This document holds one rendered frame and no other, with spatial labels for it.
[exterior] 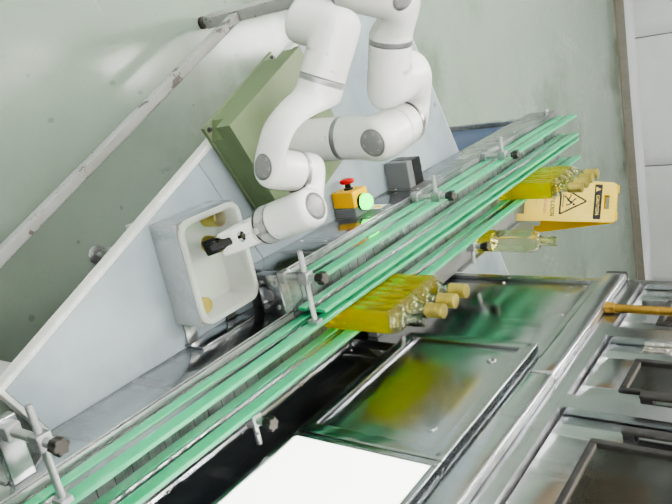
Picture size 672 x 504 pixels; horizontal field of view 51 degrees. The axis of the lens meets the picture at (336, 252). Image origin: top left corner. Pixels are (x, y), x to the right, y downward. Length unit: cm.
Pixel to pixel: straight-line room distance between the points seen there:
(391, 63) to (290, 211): 35
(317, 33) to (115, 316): 66
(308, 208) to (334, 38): 29
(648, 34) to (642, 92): 52
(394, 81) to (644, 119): 605
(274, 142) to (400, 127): 32
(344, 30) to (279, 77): 42
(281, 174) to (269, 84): 42
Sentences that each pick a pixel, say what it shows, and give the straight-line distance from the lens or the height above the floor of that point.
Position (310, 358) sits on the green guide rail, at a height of 94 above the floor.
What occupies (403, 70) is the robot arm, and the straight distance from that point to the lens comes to 142.
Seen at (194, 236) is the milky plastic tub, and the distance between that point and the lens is 154.
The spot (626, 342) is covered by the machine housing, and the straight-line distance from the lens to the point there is 176.
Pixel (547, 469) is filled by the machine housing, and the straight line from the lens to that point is 136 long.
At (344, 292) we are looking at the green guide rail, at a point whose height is 95.
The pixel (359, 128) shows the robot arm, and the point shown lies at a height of 108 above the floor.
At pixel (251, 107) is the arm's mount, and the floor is 84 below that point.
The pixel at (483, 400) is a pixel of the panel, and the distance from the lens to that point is 148.
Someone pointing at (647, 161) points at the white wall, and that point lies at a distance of 746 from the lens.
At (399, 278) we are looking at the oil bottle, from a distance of 176.
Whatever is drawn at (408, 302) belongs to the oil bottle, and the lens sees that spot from 162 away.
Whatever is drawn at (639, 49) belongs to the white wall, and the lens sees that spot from 729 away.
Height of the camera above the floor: 192
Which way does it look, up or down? 37 degrees down
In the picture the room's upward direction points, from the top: 91 degrees clockwise
